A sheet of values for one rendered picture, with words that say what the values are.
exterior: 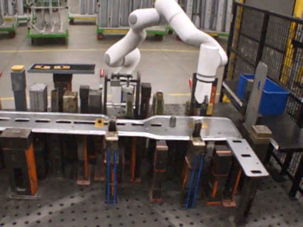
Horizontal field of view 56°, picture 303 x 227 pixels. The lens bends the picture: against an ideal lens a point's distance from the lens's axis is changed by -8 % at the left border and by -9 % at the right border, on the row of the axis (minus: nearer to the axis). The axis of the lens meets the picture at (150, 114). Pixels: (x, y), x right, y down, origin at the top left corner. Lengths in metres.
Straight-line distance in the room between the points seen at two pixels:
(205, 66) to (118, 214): 0.75
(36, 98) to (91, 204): 0.58
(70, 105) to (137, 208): 0.60
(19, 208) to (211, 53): 1.08
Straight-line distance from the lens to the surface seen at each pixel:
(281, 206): 1.61
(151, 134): 1.37
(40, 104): 1.58
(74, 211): 1.40
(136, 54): 1.93
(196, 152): 1.26
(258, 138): 1.43
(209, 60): 1.34
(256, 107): 1.50
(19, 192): 1.48
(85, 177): 1.55
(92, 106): 1.58
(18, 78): 1.76
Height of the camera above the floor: 1.65
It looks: 25 degrees down
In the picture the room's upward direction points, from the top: 5 degrees clockwise
